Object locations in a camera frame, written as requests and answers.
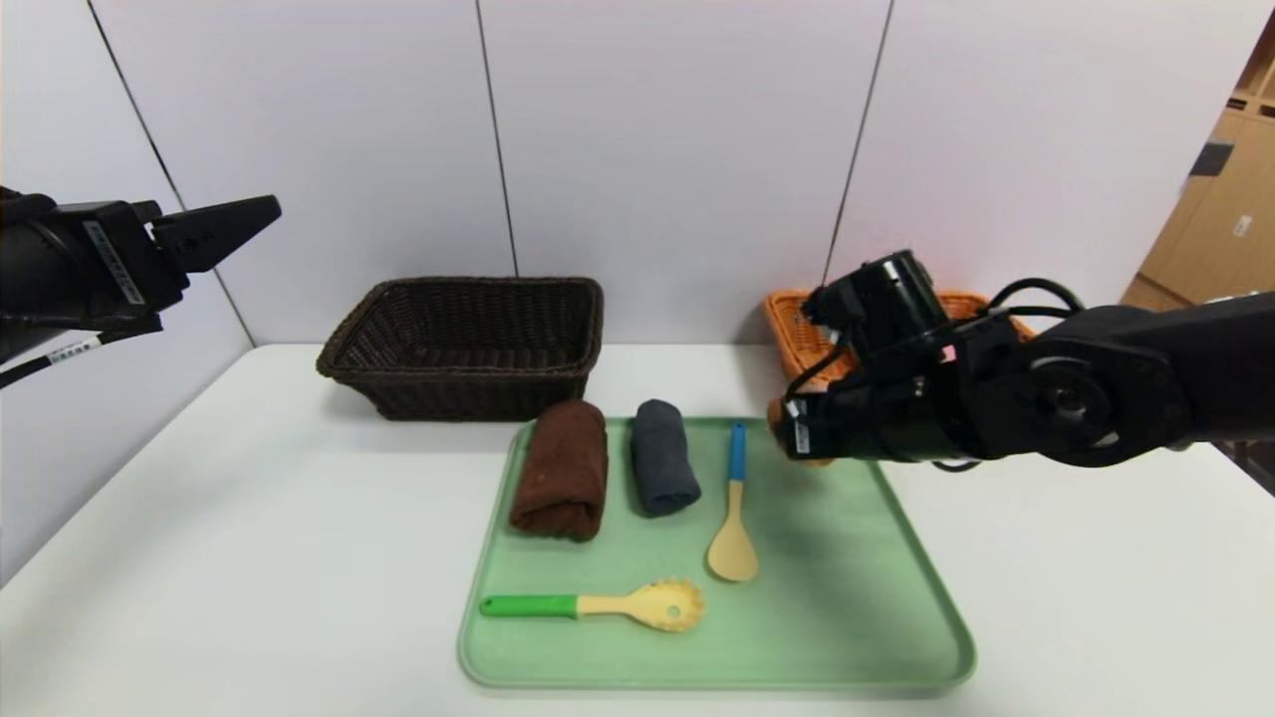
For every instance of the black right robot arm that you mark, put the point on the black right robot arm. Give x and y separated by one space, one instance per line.
1195 368

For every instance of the light green plastic tray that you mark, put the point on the light green plastic tray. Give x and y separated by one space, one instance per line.
847 597

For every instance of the toy cream puff bread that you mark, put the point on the toy cream puff bread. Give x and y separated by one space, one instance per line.
774 418

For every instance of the small white cabinet label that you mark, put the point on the small white cabinet label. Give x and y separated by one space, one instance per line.
1241 227

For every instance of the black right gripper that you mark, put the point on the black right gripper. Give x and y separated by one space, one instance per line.
800 432

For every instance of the orange wicker basket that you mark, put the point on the orange wicker basket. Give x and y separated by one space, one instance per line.
797 329

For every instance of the dark grey towel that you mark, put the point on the dark grey towel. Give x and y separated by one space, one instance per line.
662 458

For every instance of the small dark grey panel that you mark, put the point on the small dark grey panel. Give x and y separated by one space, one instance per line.
1208 159

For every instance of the dark brown wicker basket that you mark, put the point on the dark brown wicker basket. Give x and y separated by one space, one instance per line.
468 398

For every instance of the light wooden cabinet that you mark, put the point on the light wooden cabinet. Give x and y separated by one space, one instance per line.
1215 229

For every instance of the brown towel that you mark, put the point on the brown towel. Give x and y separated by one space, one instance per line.
558 468

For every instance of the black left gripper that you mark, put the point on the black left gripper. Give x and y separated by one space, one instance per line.
122 261

